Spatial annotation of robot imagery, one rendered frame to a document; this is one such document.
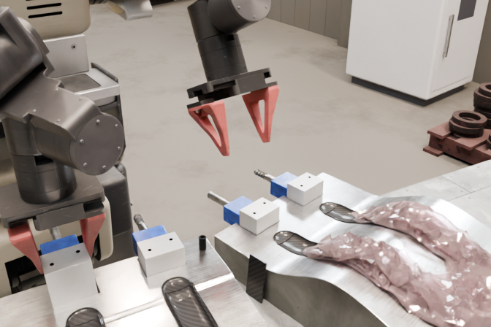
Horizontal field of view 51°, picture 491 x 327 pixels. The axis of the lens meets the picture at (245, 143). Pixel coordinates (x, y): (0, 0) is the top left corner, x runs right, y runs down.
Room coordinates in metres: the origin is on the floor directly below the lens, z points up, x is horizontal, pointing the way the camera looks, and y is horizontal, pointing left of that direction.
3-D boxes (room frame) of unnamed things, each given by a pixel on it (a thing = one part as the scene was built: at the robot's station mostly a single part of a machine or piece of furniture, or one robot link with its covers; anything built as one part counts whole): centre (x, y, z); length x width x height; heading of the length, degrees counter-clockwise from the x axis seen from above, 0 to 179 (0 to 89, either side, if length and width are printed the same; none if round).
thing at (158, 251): (0.56, 0.13, 0.89); 0.13 x 0.05 x 0.05; 27
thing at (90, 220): (0.48, 0.20, 0.97); 0.07 x 0.07 x 0.09; 28
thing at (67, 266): (0.50, 0.22, 0.91); 0.13 x 0.05 x 0.05; 28
